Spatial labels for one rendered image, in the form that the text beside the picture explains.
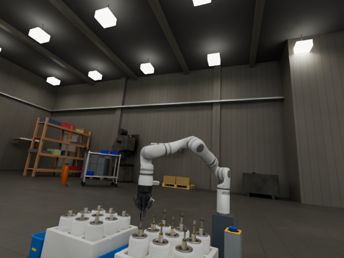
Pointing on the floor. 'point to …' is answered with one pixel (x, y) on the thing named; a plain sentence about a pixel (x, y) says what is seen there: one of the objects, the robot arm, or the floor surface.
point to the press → (123, 173)
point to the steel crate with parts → (260, 184)
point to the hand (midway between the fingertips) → (142, 214)
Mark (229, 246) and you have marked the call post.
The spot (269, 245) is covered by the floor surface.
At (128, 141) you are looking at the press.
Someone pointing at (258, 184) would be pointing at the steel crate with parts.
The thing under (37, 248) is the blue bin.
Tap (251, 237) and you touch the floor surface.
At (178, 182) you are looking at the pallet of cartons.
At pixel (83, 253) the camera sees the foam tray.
